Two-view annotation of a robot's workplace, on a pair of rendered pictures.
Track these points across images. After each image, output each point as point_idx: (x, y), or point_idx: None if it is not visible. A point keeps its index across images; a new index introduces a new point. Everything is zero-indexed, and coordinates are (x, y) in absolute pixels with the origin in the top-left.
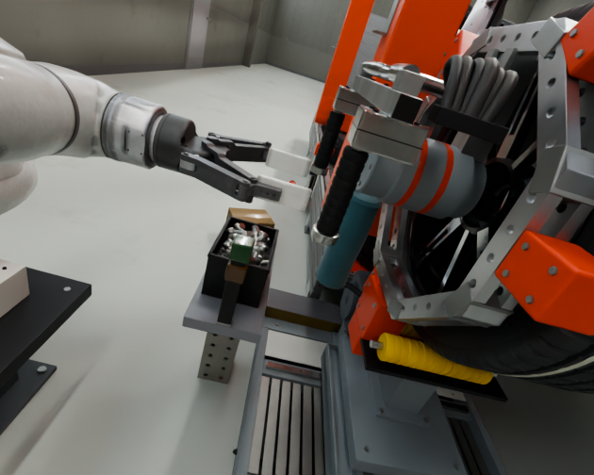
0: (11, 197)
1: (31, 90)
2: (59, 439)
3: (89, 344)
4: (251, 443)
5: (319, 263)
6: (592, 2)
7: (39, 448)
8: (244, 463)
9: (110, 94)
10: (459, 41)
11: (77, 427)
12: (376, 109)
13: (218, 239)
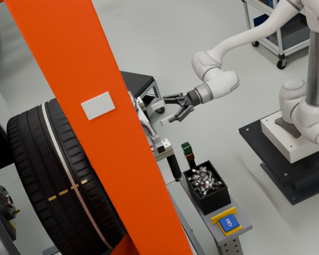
0: (300, 131)
1: (196, 68)
2: (256, 194)
3: (298, 221)
4: (184, 227)
5: None
6: (61, 109)
7: (258, 189)
8: (182, 220)
9: (206, 82)
10: None
11: (256, 200)
12: (136, 98)
13: (213, 168)
